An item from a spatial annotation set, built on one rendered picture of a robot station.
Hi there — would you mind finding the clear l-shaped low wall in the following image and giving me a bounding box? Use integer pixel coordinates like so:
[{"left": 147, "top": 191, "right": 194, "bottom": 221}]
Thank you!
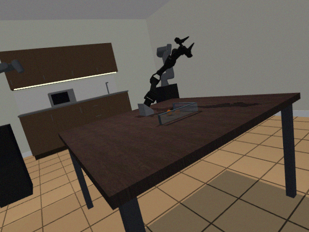
[{"left": 160, "top": 103, "right": 198, "bottom": 124}]

